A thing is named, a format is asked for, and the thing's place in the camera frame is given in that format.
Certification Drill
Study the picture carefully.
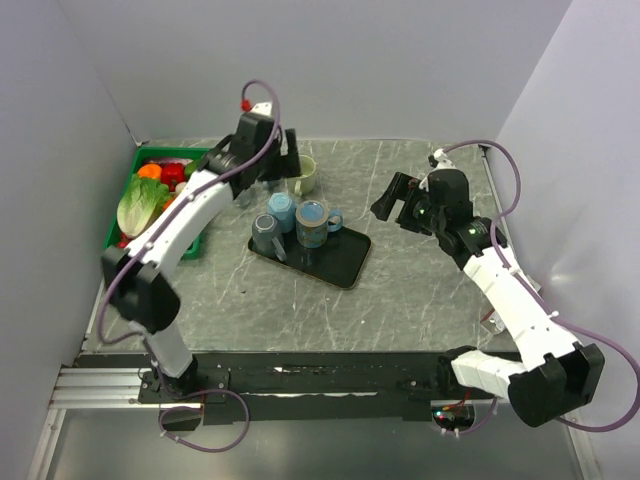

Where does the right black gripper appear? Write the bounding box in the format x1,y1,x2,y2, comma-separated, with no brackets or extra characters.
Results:
370,172,445,237

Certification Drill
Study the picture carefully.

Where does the pale green mug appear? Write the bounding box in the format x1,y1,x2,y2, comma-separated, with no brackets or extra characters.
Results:
287,155,317,197

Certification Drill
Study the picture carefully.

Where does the dark grey mug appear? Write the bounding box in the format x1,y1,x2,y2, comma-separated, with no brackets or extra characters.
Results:
251,213,287,262

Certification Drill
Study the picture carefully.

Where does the white footed mug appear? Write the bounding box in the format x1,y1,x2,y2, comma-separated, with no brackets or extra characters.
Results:
235,189,254,209

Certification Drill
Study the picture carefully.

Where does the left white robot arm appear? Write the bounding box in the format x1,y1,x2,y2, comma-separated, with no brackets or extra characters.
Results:
101,102,300,402

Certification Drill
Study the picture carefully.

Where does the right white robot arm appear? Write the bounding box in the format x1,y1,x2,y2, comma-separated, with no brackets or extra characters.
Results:
371,169,605,427

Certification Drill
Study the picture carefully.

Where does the light blue hexagonal mug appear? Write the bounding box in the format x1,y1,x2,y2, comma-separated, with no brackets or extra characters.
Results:
267,192,296,234

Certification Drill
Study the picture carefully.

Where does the blue mug tan rim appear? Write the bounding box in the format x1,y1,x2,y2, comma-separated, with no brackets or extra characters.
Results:
295,200,344,249

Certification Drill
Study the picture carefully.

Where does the black serving tray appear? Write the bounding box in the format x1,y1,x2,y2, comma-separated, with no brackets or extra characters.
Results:
247,227,372,290

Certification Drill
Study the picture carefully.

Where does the red toy pepper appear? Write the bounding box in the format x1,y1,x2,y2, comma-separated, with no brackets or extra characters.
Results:
160,163,185,192

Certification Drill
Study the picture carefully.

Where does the green plastic crate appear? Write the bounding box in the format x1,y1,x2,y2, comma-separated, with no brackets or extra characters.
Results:
103,145,209,261

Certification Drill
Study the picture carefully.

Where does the toy cabbage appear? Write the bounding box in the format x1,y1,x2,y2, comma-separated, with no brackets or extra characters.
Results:
116,174,170,239

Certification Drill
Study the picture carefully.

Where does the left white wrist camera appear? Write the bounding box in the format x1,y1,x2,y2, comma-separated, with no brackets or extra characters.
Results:
241,99,273,117

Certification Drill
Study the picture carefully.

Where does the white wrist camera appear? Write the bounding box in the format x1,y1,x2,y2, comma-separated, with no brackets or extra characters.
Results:
241,99,273,117
428,148,457,172

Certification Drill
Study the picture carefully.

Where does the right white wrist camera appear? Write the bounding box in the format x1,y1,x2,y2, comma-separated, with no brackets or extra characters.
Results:
428,148,457,172

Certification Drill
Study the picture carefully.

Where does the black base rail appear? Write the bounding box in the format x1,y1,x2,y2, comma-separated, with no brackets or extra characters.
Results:
138,351,491,425

